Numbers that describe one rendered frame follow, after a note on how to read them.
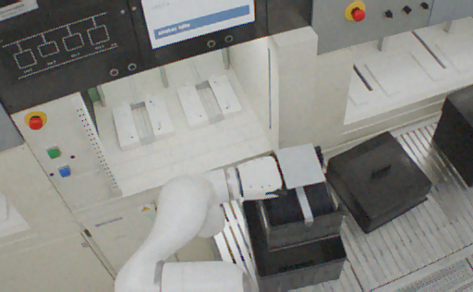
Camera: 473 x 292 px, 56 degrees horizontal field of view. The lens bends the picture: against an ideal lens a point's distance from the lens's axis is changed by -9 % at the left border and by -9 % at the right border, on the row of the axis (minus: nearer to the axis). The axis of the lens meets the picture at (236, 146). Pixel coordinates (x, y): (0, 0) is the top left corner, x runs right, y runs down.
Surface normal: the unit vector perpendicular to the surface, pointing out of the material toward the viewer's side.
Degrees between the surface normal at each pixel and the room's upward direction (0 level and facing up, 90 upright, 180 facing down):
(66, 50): 90
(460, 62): 0
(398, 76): 0
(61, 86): 90
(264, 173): 4
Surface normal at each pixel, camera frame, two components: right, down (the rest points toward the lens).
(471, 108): -0.06, -0.61
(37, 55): 0.33, 0.74
